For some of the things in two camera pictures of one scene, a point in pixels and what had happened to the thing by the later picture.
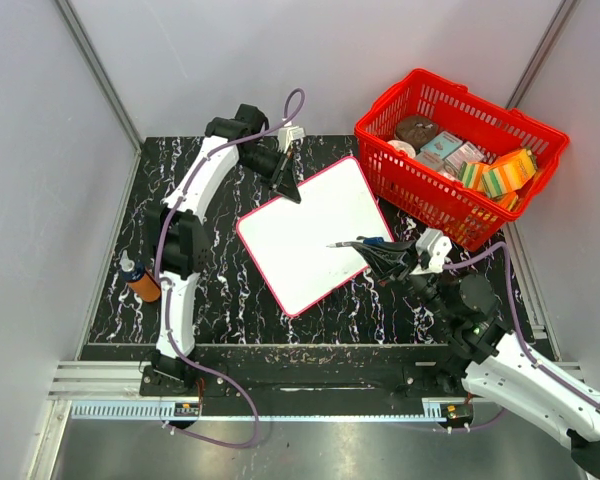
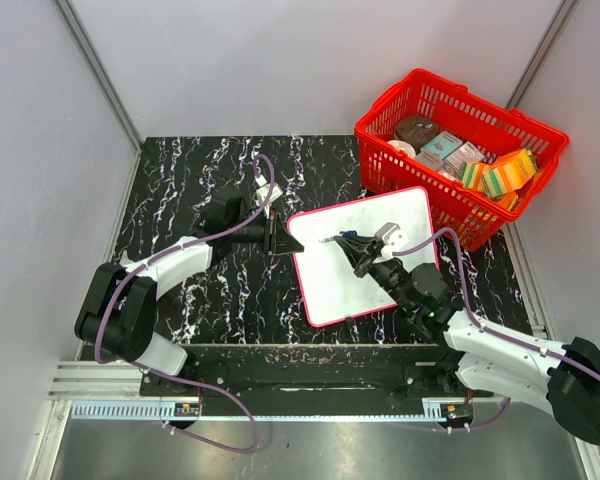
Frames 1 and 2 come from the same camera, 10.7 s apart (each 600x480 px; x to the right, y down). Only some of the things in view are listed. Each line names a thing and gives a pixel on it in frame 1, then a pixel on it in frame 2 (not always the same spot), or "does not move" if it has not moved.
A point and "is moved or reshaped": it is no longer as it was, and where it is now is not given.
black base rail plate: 297,373 does not move
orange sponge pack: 509,173 does not move
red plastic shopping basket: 457,161 does not move
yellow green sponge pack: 471,175 does not move
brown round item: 416,129 does not move
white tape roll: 403,146 does not move
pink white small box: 464,154 does not move
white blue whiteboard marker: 373,240 is moved or reshaped
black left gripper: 283,180 to 277,240
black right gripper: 386,261 to 361,251
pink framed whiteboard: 291,240 to 330,288
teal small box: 443,144 does not move
